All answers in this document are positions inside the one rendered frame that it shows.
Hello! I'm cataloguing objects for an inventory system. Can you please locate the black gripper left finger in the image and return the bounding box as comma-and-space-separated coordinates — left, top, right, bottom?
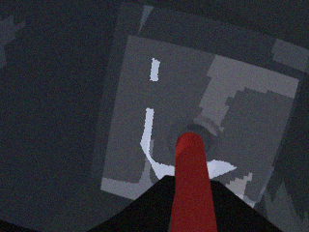
0, 175, 175, 232

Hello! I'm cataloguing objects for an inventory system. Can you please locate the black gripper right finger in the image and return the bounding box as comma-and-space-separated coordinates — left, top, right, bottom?
210, 181, 282, 232

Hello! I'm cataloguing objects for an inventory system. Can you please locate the red peg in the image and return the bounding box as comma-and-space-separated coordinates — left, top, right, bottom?
171, 132, 217, 232

